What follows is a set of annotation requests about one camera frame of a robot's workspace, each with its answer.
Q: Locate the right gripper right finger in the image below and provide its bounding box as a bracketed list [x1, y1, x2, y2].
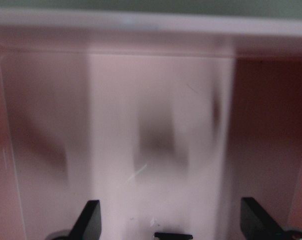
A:
[240, 197, 285, 240]

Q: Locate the pink plastic bin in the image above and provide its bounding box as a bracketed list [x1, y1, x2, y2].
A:
[0, 8, 302, 240]

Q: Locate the yellow push button switch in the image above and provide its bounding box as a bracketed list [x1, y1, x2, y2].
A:
[154, 232, 193, 240]

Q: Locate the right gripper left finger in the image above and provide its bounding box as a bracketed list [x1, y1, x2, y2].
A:
[68, 200, 102, 240]

